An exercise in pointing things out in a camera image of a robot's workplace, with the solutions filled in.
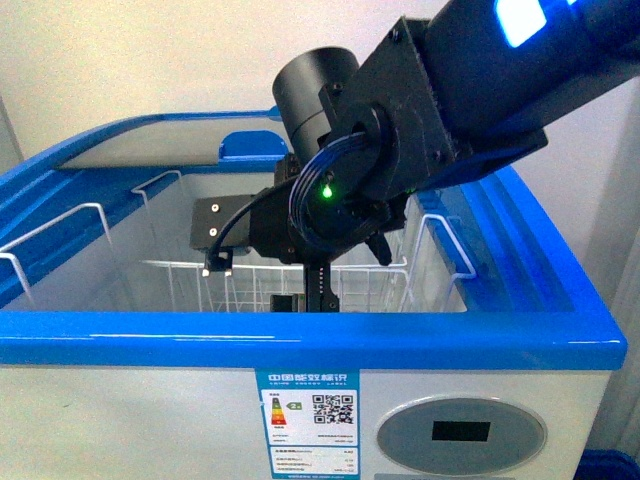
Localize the oval grey control panel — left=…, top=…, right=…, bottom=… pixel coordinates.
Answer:
left=377, top=397, right=546, bottom=477

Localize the black camera cable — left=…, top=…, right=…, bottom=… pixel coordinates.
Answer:
left=203, top=179, right=301, bottom=279

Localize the glass sliding freezer lid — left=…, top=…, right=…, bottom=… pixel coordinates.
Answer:
left=58, top=111, right=292, bottom=170

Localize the China energy label sticker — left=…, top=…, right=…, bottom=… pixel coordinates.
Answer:
left=255, top=370, right=361, bottom=479

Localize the white curtain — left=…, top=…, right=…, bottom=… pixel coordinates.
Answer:
left=585, top=88, right=639, bottom=459

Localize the white wire freezer basket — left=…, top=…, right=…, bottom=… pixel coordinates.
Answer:
left=142, top=205, right=477, bottom=313
left=1, top=168, right=181, bottom=287

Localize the white blue chest freezer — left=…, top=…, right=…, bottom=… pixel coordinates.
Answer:
left=1, top=118, right=627, bottom=479

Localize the blue plastic basket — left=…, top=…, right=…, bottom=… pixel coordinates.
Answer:
left=574, top=450, right=639, bottom=480

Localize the blue ribbon cable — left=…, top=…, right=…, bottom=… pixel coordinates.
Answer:
left=288, top=130, right=371, bottom=247

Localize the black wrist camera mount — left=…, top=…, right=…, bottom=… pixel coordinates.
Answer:
left=190, top=195, right=253, bottom=252

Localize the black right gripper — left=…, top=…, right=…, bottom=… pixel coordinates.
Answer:
left=249, top=187, right=409, bottom=313

